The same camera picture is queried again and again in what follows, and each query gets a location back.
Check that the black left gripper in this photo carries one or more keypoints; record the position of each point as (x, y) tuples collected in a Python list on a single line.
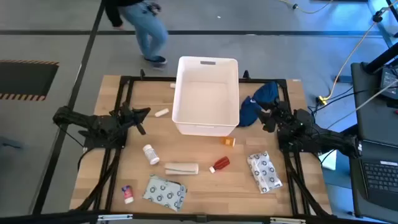
[(127, 116)]

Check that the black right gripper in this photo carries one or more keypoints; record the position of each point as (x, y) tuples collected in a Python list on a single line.
[(281, 115)]

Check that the small pink labelled bottle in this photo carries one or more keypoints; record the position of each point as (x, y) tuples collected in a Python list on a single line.
[(127, 194)]

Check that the orange pill bottle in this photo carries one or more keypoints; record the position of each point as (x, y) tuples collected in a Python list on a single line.
[(229, 141)]

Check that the white pill bottle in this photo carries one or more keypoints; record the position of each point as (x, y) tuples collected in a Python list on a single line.
[(151, 154)]

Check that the black light stand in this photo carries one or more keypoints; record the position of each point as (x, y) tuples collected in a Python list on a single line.
[(377, 17)]

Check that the black side desk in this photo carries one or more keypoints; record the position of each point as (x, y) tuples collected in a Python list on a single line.
[(373, 124)]

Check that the grey patterned pouch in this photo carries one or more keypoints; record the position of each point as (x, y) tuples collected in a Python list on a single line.
[(164, 193)]

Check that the red liquid bottle white cap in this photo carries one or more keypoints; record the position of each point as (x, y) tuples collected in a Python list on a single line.
[(221, 163)]

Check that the white patterned pouch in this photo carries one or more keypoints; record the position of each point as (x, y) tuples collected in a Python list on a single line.
[(264, 171)]

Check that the black laptop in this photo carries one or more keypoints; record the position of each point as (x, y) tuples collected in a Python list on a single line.
[(382, 177)]

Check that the black electronic device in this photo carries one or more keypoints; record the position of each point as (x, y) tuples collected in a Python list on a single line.
[(390, 82)]

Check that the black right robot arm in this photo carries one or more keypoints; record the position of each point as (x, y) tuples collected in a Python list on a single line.
[(326, 137)]

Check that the black hazard-striped floor mat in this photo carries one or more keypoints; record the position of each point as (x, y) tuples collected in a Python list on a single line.
[(25, 79)]

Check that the dark blue cloth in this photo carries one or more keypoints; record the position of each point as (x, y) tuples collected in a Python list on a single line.
[(248, 112)]

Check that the black stand pole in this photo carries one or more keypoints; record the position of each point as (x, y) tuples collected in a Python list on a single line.
[(382, 57)]

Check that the silver aluminium rail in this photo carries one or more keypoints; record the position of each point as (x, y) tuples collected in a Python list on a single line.
[(287, 220), (115, 217)]

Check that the person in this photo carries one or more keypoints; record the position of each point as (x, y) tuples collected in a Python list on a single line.
[(146, 25)]

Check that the white perforated plastic basket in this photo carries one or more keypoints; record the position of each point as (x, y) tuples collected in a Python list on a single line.
[(205, 99)]

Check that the black aluminium table frame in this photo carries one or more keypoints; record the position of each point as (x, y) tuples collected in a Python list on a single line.
[(149, 79)]

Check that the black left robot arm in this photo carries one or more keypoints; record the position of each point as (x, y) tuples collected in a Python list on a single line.
[(77, 119)]

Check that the small white gauze roll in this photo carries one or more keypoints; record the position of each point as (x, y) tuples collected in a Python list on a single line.
[(172, 85), (161, 112)]

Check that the beige elastic bandage roll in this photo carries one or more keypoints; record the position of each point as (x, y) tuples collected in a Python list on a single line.
[(182, 168)]

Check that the white paper sheet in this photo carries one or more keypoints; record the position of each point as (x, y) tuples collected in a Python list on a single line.
[(330, 161)]

